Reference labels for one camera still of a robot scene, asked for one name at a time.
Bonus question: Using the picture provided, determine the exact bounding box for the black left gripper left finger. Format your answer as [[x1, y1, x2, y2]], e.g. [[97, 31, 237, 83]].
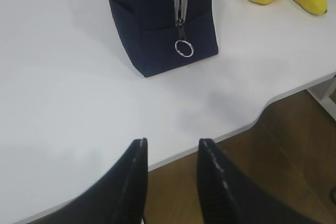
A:
[[34, 138, 148, 224]]

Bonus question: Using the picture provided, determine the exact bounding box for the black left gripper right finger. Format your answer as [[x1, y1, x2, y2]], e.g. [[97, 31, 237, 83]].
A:
[[198, 138, 315, 223]]

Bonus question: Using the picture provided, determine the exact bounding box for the navy blue lunch bag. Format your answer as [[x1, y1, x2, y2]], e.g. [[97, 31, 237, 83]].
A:
[[108, 0, 218, 77]]

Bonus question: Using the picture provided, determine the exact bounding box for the white table leg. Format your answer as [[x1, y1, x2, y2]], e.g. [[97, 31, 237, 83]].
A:
[[307, 76, 335, 119]]

